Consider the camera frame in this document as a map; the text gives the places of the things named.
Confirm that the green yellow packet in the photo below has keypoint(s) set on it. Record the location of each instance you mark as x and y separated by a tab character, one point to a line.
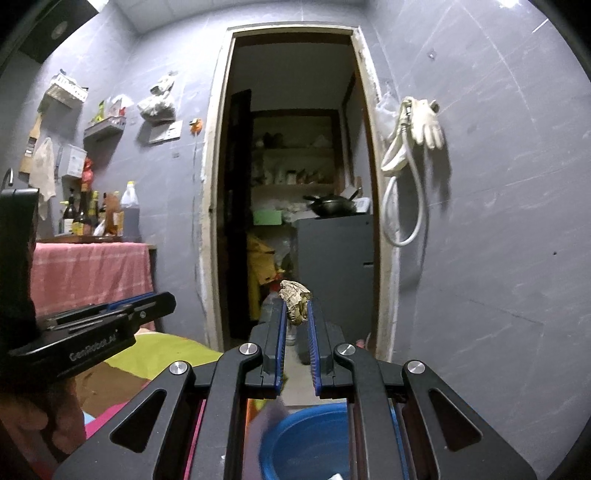
98	113

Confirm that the dark glass bottle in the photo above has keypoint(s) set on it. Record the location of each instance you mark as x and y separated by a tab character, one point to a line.
68	219
84	219

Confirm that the white packet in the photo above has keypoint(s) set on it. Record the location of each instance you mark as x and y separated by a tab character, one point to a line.
119	106

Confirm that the white hanging plastic bag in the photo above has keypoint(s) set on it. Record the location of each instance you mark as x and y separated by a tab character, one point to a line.
157	104

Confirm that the person's left hand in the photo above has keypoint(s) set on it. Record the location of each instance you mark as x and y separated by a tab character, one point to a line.
41	420

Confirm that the grey wall box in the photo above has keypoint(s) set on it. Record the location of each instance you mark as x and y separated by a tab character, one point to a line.
73	160

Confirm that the brown paper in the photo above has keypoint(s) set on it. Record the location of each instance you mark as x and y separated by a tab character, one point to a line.
293	295

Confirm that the pink tablecloth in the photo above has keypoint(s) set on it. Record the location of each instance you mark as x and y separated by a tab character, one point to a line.
87	277

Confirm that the white door frame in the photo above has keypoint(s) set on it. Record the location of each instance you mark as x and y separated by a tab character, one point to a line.
212	184

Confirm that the wooden shelf unit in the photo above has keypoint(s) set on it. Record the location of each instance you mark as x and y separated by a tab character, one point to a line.
295	157

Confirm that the black overhead panel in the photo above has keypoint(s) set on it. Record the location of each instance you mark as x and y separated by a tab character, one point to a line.
55	27

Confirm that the blue plastic basin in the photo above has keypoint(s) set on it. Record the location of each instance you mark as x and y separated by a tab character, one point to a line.
309	443

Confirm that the white hanging cloth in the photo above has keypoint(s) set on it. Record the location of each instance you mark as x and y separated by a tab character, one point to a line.
44	175

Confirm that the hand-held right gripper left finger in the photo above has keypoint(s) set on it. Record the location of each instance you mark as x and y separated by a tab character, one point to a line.
280	341

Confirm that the white wall basket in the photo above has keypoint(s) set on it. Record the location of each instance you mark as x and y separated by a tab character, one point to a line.
67	92

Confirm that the wooden brush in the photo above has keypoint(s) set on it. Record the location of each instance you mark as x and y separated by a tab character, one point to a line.
31	147

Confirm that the yellow label bottle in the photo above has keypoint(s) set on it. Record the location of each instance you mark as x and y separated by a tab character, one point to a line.
95	214

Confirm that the white container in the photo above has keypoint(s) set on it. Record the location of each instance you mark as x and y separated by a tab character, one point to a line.
363	205

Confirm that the black wok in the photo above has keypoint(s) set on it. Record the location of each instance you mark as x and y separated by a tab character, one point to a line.
332	205

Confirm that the dark wooden door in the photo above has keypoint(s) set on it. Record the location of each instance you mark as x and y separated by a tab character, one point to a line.
240	207

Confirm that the wooden tray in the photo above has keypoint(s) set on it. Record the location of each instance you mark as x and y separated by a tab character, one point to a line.
87	238

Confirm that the brown jar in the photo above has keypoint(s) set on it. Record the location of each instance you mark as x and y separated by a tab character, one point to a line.
112	217

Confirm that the white glove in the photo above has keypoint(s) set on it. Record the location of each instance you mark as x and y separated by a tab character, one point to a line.
427	122

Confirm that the green box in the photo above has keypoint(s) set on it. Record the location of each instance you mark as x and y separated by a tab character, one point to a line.
268	218

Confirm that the dark grey cabinet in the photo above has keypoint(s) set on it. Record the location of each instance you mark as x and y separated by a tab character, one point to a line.
332	277

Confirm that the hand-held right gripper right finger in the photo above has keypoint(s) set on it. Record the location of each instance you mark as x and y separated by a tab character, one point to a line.
314	341

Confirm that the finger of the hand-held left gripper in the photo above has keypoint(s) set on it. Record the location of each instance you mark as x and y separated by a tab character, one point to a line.
131	300
147	311

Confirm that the row of shelf packets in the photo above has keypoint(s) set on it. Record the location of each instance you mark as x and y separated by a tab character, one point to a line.
300	176

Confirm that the large oil bottle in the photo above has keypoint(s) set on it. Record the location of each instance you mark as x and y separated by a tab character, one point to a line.
130	217

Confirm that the yellow bag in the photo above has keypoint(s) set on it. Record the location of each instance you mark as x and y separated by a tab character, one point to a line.
258	267

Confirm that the clear hanging plastic bag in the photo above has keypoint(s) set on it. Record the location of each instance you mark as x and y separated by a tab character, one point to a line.
387	110

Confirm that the grey wall shelf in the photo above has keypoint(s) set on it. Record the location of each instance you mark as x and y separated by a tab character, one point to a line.
104	129

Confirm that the red plastic bag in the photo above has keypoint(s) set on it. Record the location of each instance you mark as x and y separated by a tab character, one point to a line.
87	173

